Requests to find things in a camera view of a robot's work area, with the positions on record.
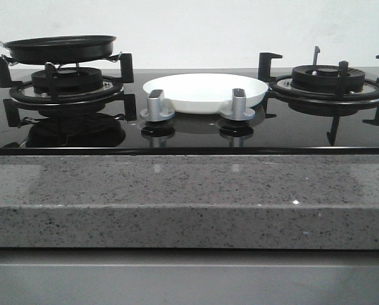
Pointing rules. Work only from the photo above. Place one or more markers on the silver right stove knob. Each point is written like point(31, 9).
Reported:
point(237, 110)

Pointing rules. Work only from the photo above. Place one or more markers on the grey speckled stone countertop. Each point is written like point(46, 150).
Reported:
point(280, 202)

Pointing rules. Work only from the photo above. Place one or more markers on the black frying pan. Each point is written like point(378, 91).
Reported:
point(60, 49)

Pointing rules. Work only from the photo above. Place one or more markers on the black burner head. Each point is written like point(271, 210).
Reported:
point(69, 80)
point(318, 77)

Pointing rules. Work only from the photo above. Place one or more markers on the silver left stove knob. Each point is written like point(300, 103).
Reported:
point(158, 108)

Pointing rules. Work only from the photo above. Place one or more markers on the black right burner head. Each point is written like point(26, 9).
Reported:
point(318, 77)

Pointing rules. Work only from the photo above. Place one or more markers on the black right burner grate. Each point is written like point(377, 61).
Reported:
point(332, 92)

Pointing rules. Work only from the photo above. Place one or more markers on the black left burner grate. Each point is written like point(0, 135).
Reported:
point(22, 95)

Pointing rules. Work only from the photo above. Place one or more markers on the white ceramic plate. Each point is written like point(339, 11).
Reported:
point(205, 93)

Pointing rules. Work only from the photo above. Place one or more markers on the grey cabinet front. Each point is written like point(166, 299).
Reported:
point(188, 277)

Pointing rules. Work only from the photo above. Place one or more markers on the black glass gas cooktop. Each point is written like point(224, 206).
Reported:
point(101, 133)

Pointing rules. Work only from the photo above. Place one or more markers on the silver stove knob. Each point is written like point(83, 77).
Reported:
point(158, 108)
point(237, 110)

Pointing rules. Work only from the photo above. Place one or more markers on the black left burner head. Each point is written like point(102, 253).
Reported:
point(69, 80)

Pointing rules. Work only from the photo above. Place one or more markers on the black burner grate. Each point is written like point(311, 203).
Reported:
point(22, 95)
point(332, 92)

